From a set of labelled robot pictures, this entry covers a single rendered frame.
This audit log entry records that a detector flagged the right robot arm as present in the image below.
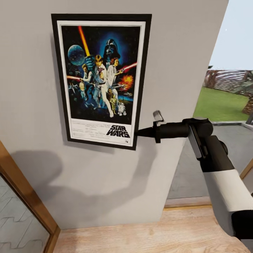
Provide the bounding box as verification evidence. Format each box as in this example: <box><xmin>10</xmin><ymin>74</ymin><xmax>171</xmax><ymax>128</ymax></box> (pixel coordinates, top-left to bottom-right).
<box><xmin>135</xmin><ymin>110</ymin><xmax>253</xmax><ymax>253</ymax></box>

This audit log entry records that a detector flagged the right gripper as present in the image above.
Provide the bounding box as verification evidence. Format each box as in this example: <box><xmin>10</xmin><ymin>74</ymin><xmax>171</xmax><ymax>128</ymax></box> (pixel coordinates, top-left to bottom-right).
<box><xmin>135</xmin><ymin>121</ymin><xmax>177</xmax><ymax>143</ymax></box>

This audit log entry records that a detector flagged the poster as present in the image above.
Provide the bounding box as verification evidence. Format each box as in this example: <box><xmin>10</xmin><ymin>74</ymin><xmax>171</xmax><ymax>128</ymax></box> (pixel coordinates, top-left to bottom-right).
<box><xmin>51</xmin><ymin>13</ymin><xmax>152</xmax><ymax>150</ymax></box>

